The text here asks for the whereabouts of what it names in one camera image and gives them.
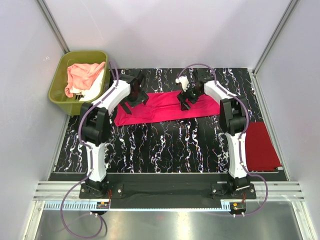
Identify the white slotted cable duct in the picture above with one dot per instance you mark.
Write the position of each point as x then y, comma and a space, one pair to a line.
117, 205

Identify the peach pink cloth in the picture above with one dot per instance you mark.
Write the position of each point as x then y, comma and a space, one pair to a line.
81, 77

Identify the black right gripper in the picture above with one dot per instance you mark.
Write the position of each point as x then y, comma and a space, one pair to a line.
183, 96

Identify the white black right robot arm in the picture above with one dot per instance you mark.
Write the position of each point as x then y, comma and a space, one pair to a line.
233, 120

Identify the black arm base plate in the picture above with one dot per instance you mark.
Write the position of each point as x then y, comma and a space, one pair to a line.
166, 177

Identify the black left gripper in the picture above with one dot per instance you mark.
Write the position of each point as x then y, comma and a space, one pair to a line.
142, 98

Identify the olive green plastic tub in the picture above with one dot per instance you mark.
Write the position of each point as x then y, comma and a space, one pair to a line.
56, 94

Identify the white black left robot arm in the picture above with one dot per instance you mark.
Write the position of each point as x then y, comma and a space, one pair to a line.
95, 128

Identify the bright pink t shirt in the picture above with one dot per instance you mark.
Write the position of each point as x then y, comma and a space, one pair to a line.
165, 106

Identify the white cloth in tub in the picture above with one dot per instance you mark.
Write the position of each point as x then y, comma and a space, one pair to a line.
93, 92

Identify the dark red folded t shirt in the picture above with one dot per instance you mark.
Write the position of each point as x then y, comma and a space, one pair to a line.
260, 153

